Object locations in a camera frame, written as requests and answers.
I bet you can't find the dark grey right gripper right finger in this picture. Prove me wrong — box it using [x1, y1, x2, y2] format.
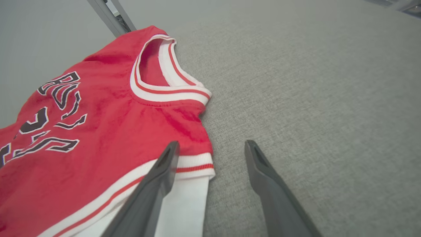
[245, 140, 322, 237]

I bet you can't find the grey partition post with feet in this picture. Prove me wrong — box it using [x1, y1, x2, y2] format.
[87, 0, 137, 37]

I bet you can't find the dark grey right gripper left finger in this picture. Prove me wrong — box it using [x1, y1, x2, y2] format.
[101, 141, 180, 237]

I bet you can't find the grey metal bar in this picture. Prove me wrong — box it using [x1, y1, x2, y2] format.
[363, 0, 421, 18]

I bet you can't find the red white printed jersey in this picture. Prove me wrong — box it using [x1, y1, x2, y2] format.
[0, 26, 216, 237]

